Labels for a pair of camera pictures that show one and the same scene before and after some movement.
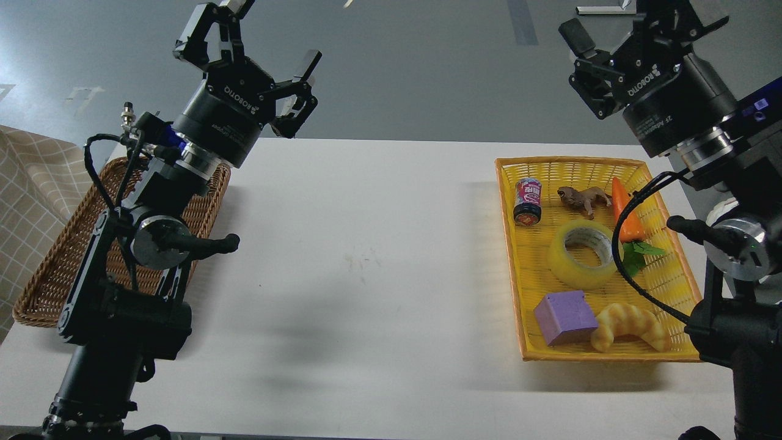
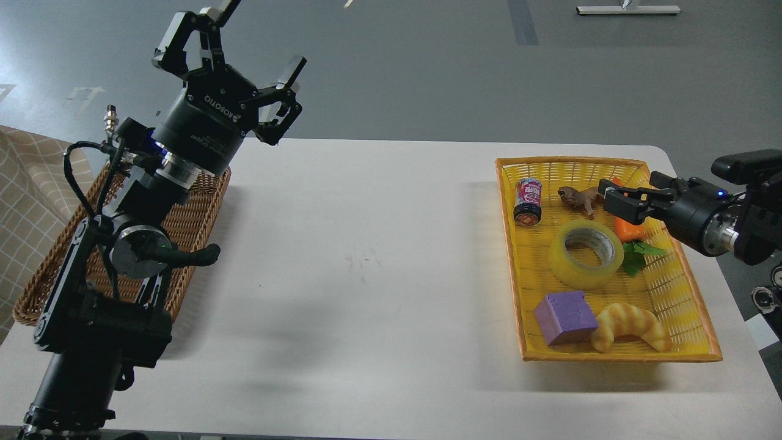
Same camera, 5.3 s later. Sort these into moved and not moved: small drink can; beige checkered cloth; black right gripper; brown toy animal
Moved: black right gripper
Not moved: brown toy animal; small drink can; beige checkered cloth
